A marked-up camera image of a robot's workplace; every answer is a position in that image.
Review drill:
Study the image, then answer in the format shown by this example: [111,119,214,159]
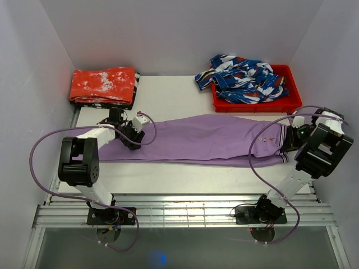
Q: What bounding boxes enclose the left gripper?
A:
[117,120,145,151]

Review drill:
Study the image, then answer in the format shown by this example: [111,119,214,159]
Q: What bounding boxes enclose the purple trousers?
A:
[99,115,289,168]

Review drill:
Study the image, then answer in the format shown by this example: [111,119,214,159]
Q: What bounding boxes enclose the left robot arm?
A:
[58,108,149,224]

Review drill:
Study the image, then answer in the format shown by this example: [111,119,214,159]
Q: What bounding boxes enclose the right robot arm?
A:
[252,108,354,224]

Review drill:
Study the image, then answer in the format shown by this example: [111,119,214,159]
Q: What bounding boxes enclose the blue patterned trousers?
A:
[195,54,289,104]

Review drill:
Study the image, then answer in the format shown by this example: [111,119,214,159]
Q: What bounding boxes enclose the red plastic bin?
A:
[211,64,302,113]

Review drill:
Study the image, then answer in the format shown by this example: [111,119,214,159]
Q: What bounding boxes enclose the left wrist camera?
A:
[132,114,150,133]

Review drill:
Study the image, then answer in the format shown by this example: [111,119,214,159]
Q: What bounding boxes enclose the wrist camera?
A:
[292,115,305,128]
[132,114,150,133]

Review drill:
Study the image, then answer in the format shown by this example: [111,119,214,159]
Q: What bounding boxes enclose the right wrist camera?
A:
[292,115,305,128]

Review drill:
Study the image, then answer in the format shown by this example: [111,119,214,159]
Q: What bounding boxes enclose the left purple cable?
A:
[29,112,158,252]

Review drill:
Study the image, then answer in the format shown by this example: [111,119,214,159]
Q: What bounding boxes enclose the purple cable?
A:
[224,105,350,245]
[29,112,158,252]

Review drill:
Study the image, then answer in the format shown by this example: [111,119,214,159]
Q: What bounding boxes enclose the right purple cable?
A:
[224,105,350,245]

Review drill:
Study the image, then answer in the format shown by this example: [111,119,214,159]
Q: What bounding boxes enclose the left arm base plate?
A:
[86,207,137,226]

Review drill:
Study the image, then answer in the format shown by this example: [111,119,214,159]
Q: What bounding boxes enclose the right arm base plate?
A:
[229,204,288,225]

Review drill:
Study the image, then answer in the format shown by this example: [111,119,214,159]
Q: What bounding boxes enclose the aluminium frame rail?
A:
[23,193,350,268]

